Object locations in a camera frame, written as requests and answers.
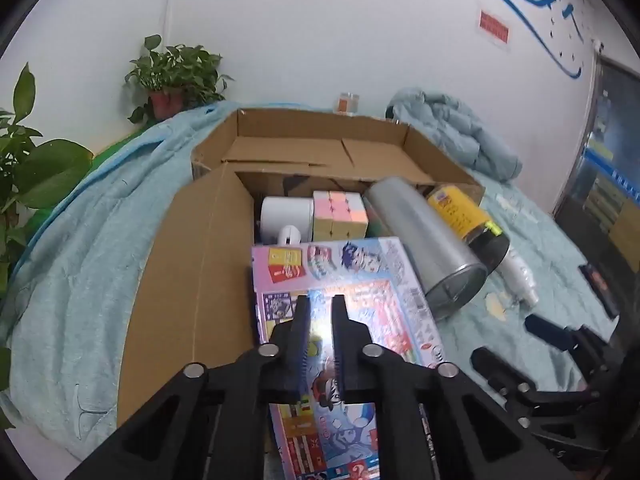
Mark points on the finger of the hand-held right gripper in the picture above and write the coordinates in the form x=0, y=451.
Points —
x=550, y=335
x=500, y=375

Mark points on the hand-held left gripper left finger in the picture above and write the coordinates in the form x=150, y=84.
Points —
x=301, y=340

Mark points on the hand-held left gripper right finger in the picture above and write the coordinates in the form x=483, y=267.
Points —
x=339, y=345

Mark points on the white spray bottle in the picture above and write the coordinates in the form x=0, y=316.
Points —
x=517, y=272

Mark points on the colourful board game box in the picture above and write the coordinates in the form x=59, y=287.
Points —
x=370, y=270

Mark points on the white hair dryer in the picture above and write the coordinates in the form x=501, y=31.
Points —
x=285, y=212

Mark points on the brown cardboard box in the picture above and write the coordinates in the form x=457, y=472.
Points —
x=200, y=260

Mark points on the pastel puzzle cube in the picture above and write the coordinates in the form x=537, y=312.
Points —
x=340, y=210

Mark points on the silver tin canister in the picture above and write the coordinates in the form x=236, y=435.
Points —
x=415, y=230

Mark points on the yellow jar with black lid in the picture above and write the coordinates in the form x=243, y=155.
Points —
x=460, y=210

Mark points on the dark smartphone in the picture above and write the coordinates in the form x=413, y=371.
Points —
x=597, y=285

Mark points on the glass door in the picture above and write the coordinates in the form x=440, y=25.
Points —
x=610, y=160

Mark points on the light blue down jacket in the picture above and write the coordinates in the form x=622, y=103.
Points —
x=450, y=120

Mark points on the small glass jar orange label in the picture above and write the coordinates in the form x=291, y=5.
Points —
x=346, y=104

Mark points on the teal bedspread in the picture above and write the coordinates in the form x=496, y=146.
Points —
x=75, y=240

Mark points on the small potted green plant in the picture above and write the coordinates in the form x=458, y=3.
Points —
x=175, y=65

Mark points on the large-leaf green plant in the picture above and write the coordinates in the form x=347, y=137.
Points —
x=50, y=170

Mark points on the red wall notice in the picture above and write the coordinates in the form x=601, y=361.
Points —
x=494, y=26

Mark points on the white wall conduit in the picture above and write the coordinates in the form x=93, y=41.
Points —
x=170, y=10

